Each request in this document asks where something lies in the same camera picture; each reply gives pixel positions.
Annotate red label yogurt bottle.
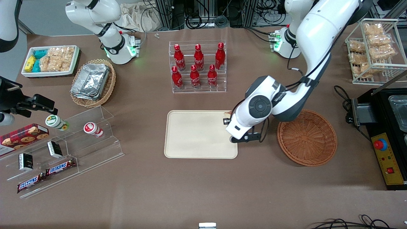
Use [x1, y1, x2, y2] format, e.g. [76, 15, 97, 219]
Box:
[83, 122, 104, 138]

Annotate yellow control panel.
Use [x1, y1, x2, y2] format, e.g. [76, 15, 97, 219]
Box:
[371, 133, 406, 186]

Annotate yellow snack packet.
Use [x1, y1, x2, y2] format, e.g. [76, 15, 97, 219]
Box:
[24, 55, 37, 73]

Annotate white wire rack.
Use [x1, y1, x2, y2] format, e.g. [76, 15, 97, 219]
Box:
[345, 18, 407, 85]

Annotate brown wicker basket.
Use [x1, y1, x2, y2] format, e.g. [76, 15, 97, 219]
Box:
[277, 109, 338, 167]

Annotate clear acrylic bottle rack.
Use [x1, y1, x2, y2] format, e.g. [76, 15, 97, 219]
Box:
[169, 40, 227, 94]

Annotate beige rectangular tray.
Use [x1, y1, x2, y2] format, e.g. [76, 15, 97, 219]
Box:
[164, 110, 238, 159]

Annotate Snickers chocolate bar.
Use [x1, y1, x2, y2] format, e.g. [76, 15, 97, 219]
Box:
[17, 173, 47, 194]
[45, 158, 77, 177]

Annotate beige cloth bag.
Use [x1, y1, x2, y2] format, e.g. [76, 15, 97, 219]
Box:
[119, 3, 163, 32]

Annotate small black white box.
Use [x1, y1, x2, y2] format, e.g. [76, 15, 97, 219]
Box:
[47, 141, 64, 159]
[18, 153, 34, 172]

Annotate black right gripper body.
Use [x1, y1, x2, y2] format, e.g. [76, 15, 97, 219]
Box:
[0, 76, 24, 113]

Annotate red cola bottle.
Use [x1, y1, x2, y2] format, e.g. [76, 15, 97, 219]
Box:
[190, 65, 201, 89]
[174, 44, 186, 71]
[194, 44, 205, 71]
[215, 42, 226, 70]
[207, 65, 218, 89]
[171, 66, 184, 90]

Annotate light wicker oval basket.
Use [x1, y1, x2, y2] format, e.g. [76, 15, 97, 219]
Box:
[70, 59, 116, 108]

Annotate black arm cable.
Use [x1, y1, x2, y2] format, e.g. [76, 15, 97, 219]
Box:
[286, 48, 333, 89]

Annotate black floor cables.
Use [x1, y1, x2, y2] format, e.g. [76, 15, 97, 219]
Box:
[309, 214, 407, 229]

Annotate coiled black cable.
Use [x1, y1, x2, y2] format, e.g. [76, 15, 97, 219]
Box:
[186, 13, 203, 30]

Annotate black appliance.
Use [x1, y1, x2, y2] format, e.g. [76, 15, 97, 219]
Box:
[351, 87, 407, 191]

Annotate white rectangular snack tray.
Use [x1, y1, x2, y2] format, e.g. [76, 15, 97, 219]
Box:
[21, 45, 80, 78]

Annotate aluminium frame post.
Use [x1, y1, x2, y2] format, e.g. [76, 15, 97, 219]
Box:
[155, 0, 185, 31]

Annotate clear rice cracker bag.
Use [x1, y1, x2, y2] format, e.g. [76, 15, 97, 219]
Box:
[47, 47, 75, 62]
[39, 56, 71, 73]

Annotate metal pan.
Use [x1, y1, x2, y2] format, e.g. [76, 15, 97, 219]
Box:
[388, 95, 407, 133]

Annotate aluminium foil tray stack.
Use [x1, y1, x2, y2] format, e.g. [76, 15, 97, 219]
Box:
[71, 63, 110, 101]

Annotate clear bagged fried snack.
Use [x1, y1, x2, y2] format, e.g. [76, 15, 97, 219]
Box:
[368, 45, 397, 60]
[367, 33, 394, 47]
[364, 23, 384, 35]
[349, 40, 366, 53]
[349, 52, 370, 64]
[352, 64, 373, 79]

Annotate clear acrylic stepped display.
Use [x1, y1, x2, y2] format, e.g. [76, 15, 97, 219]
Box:
[0, 106, 125, 199]

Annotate green label yogurt bottle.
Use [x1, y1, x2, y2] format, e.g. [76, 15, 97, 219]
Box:
[45, 114, 70, 132]

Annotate red plaid cookie box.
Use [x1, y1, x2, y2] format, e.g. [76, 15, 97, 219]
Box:
[0, 123, 50, 156]

